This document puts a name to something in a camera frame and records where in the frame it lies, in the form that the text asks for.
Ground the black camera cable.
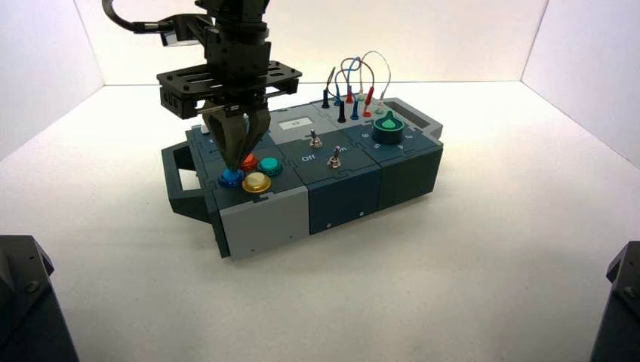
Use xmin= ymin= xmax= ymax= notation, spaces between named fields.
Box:
xmin=102 ymin=0 xmax=164 ymax=35

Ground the teal arcade push button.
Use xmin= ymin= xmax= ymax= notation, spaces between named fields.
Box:
xmin=257 ymin=156 xmax=284 ymax=176

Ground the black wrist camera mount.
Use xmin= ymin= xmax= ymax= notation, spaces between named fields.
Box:
xmin=157 ymin=14 xmax=214 ymax=50

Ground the blue arcade push button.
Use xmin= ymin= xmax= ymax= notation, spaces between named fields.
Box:
xmin=217 ymin=168 xmax=246 ymax=189

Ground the yellow arcade push button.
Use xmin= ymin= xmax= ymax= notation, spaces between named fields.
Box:
xmin=242 ymin=172 xmax=273 ymax=195

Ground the white jumper cable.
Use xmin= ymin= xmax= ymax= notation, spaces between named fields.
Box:
xmin=357 ymin=50 xmax=392 ymax=103

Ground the green rotary knob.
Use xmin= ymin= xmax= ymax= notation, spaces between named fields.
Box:
xmin=373 ymin=111 xmax=407 ymax=146

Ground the black jumper cable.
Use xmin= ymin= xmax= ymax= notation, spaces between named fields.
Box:
xmin=321 ymin=66 xmax=348 ymax=124

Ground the grey and teal control box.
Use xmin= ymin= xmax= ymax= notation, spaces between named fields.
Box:
xmin=161 ymin=96 xmax=445 ymax=261

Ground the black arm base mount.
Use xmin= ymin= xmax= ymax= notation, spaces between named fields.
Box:
xmin=0 ymin=235 xmax=81 ymax=362
xmin=589 ymin=241 xmax=640 ymax=362

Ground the blue jumper cable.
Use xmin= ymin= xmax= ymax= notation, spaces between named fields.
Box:
xmin=334 ymin=57 xmax=362 ymax=121

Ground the small white display window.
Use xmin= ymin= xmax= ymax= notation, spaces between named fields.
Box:
xmin=278 ymin=118 xmax=314 ymax=132

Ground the red jumper cable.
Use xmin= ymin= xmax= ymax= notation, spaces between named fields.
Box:
xmin=340 ymin=57 xmax=375 ymax=118

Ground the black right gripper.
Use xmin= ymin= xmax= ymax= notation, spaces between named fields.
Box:
xmin=156 ymin=29 xmax=303 ymax=171

